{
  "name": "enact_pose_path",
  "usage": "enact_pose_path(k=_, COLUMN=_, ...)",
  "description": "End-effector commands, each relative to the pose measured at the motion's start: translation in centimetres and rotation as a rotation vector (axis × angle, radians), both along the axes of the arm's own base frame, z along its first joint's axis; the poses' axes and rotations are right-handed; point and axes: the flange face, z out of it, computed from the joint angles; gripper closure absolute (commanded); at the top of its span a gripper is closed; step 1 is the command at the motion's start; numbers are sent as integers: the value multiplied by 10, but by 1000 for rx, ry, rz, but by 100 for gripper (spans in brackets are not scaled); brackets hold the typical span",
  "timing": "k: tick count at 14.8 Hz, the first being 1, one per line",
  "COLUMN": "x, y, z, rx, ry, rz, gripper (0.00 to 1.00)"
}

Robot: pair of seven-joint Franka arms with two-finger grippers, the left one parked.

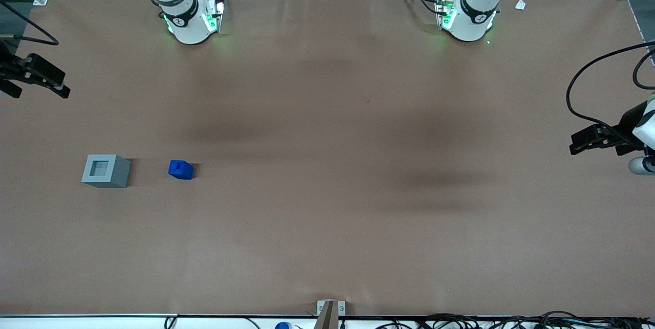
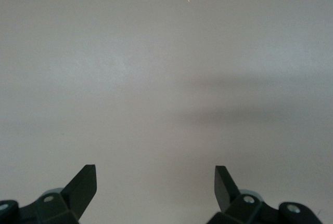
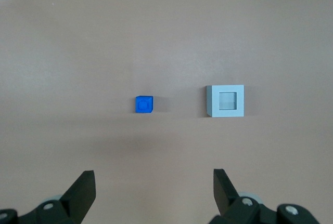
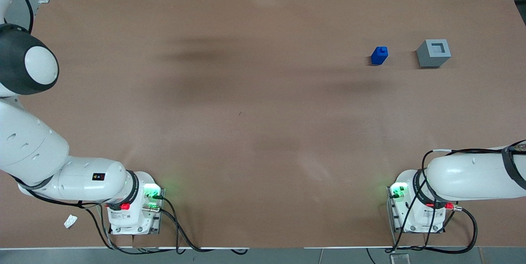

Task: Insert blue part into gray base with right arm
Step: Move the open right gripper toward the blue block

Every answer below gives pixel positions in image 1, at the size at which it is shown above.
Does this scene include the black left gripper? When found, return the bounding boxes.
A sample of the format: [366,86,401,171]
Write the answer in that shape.
[569,101,648,157]

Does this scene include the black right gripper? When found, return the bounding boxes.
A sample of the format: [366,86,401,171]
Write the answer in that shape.
[0,41,71,99]

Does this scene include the blue plastic part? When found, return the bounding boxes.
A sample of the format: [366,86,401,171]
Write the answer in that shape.
[168,160,195,180]

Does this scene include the gray square base block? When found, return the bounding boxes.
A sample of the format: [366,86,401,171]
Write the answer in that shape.
[81,154,132,188]

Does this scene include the large paper table cover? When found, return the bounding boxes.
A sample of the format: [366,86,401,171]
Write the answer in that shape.
[0,0,655,318]

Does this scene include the long black looped cable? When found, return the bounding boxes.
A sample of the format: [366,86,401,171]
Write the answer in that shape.
[565,41,655,136]

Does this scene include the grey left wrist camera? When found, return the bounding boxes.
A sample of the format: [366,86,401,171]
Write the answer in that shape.
[628,155,655,176]

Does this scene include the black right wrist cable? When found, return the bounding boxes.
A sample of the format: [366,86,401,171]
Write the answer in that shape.
[0,1,59,46]

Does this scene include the short black looped cable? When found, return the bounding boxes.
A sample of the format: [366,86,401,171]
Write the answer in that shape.
[632,50,655,90]

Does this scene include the black cable bundle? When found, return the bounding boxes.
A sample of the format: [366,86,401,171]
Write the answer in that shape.
[376,311,655,329]

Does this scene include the metal mounting bracket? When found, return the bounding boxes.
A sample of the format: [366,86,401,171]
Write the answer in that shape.
[314,299,346,329]

